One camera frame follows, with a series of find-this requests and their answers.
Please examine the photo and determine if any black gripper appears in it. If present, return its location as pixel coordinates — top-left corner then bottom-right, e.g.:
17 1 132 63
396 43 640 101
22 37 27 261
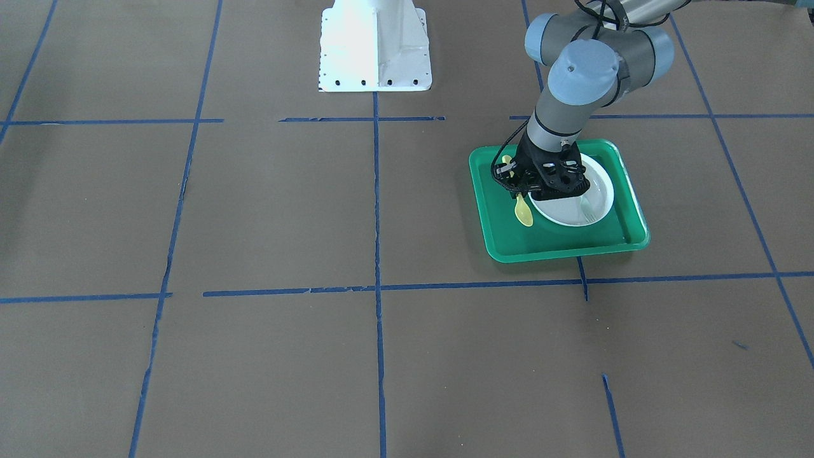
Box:
491 133 590 201

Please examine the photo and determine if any yellow plastic spoon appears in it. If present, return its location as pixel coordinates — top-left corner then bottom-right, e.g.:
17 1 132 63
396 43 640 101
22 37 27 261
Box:
501 155 534 227

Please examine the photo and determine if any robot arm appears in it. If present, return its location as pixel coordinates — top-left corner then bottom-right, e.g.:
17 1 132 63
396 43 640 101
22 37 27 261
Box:
490 1 687 201

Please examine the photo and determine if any white round plate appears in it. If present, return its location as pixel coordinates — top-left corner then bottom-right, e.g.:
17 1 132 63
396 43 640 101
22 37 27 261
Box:
529 153 614 227

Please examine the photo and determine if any pale green plastic fork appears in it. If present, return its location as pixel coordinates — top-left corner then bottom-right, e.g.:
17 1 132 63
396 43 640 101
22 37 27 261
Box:
579 195 598 225

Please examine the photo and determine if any green plastic tray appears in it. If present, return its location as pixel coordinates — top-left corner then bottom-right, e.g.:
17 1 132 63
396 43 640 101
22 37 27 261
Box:
469 139 651 263

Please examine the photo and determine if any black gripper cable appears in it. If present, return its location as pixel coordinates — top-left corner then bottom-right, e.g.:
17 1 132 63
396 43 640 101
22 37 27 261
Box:
493 124 528 185

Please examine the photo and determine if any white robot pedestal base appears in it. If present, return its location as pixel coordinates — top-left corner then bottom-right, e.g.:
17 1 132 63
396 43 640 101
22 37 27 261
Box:
318 1 433 93

